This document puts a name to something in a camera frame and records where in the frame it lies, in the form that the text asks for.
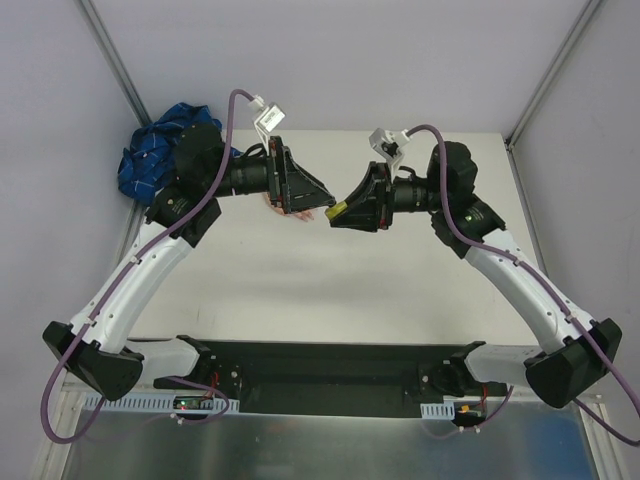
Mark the yellow nail polish bottle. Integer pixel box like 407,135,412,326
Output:
325,201,348,222

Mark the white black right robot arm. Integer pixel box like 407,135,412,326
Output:
326,141,622,408

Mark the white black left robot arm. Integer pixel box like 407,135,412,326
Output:
43,123,335,401

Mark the mannequin hand with nails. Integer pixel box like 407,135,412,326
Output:
264,196,314,222

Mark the blue striped cloth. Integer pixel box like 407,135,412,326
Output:
117,102,222,207

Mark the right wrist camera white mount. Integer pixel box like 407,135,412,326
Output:
369,128,410,177

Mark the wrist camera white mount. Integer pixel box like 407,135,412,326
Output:
249,95,286,147
369,128,410,177

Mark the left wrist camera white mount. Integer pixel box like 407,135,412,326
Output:
249,95,286,147

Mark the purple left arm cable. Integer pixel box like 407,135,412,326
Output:
39,89,261,445

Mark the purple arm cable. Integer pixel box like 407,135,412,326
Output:
39,89,261,445
404,124,640,445

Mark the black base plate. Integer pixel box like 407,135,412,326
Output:
152,334,516,416

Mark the right white slotted cable duct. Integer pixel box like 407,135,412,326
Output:
420,400,456,421

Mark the white slotted cable duct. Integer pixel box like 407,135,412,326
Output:
420,400,456,421
101,394,240,415

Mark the left aluminium frame post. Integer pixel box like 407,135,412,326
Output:
75,0,151,126

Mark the aluminium frame post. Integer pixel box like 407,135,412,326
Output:
505,0,607,152
75,0,151,126

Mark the right aluminium frame post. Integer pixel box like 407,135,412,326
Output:
505,0,607,152

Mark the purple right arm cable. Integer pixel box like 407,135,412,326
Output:
404,124,640,445

